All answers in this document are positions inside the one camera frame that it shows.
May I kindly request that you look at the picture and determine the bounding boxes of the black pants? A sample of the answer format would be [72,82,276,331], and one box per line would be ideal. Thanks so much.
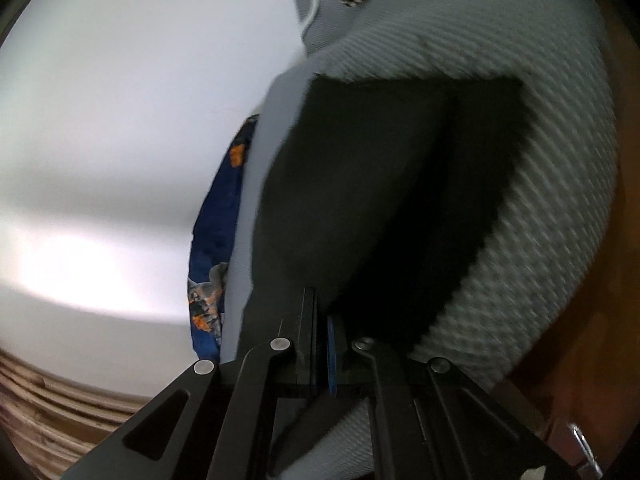
[234,72,534,478]

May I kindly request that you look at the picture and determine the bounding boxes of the beige curtain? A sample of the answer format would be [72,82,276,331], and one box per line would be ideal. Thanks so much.
[0,352,149,479]

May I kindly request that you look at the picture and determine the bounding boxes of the navy floral blanket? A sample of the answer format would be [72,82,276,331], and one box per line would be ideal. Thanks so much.
[186,115,258,362]

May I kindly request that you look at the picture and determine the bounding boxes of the grey mesh mattress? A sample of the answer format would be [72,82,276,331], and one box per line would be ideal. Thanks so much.
[221,0,617,479]

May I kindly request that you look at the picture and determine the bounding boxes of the grey pillow white trim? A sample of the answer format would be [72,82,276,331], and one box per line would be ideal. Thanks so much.
[294,0,359,55]

